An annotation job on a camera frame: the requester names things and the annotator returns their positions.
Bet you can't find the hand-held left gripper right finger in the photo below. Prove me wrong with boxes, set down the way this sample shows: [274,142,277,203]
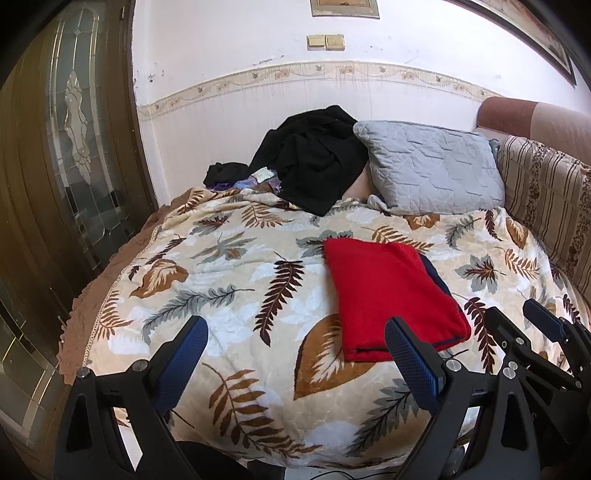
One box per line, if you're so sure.
[384,316,541,480]

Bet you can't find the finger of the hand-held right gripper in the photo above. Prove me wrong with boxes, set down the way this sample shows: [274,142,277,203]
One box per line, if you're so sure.
[523,298,591,374]
[485,305,583,450]

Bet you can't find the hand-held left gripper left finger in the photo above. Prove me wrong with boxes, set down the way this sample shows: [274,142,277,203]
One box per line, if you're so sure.
[53,315,211,480]

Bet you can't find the red and blue knit sweater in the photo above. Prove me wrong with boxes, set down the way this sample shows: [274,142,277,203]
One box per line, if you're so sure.
[323,237,472,364]

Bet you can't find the leaf print blanket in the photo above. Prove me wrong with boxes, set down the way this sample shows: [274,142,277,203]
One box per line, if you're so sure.
[85,187,591,469]

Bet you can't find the brown fringed bed cover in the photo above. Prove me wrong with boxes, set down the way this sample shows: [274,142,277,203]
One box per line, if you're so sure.
[58,187,195,388]

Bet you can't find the peach pillow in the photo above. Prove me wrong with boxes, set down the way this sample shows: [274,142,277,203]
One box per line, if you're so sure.
[344,166,384,201]

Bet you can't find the grey quilted pillow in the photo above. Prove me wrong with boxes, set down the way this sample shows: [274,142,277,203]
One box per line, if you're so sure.
[353,120,506,217]

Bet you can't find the small black cloth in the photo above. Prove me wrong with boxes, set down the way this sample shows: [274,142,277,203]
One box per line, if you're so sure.
[204,161,250,189]

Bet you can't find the crumpled plastic wrapper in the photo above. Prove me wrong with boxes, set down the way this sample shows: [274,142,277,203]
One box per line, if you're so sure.
[215,168,282,192]

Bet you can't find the pink brown sofa backrest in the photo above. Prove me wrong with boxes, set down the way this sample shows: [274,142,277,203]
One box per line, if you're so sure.
[475,96,591,167]

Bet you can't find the wooden glass panel door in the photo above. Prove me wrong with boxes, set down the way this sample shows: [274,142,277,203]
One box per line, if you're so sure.
[0,0,158,462]

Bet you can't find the black clothing pile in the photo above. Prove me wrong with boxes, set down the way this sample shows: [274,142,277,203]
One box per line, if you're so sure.
[249,105,370,217]

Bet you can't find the large framed wall picture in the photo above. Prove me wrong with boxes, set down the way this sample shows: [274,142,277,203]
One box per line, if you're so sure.
[443,0,578,86]

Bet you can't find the small framed wall picture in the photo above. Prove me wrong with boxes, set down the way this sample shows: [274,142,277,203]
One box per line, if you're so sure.
[310,0,380,18]

